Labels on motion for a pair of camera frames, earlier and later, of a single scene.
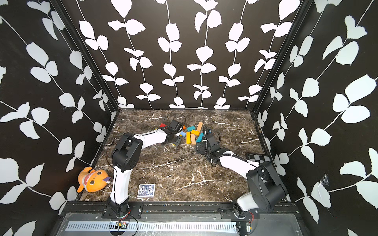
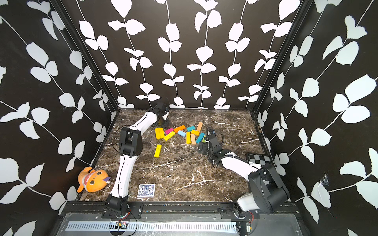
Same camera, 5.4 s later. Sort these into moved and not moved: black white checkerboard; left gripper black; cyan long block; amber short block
Moved: left gripper black
Not moved: cyan long block; black white checkerboard; amber short block
